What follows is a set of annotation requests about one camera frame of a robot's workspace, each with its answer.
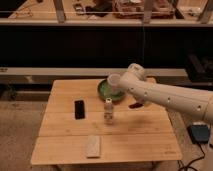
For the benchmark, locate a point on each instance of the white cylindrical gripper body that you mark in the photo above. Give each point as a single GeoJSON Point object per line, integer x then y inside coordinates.
{"type": "Point", "coordinates": [142, 101]}

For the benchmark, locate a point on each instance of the white rectangular sponge block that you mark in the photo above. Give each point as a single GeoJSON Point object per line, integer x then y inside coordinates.
{"type": "Point", "coordinates": [93, 146]}

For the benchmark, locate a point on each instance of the red chili pepper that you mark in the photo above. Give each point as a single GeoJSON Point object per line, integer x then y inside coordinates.
{"type": "Point", "coordinates": [135, 105]}

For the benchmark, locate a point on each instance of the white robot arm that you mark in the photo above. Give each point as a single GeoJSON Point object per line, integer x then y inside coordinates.
{"type": "Point", "coordinates": [197, 103]}

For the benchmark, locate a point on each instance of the green ceramic bowl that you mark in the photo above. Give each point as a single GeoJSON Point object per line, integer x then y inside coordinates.
{"type": "Point", "coordinates": [104, 92]}

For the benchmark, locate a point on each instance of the small clear bottle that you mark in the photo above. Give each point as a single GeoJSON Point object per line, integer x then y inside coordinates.
{"type": "Point", "coordinates": [108, 111]}

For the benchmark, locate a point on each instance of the white plastic cup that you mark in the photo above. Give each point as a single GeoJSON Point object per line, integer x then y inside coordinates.
{"type": "Point", "coordinates": [113, 81]}

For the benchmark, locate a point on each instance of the black power box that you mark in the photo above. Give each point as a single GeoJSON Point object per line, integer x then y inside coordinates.
{"type": "Point", "coordinates": [198, 133]}

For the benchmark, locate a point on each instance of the black smartphone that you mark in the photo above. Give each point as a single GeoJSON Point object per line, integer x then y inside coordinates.
{"type": "Point", "coordinates": [79, 109]}

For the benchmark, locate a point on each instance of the wooden table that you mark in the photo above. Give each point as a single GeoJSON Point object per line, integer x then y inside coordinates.
{"type": "Point", "coordinates": [136, 135]}

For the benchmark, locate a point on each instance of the background workbench shelf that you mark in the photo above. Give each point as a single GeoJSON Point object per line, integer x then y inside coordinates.
{"type": "Point", "coordinates": [107, 13]}

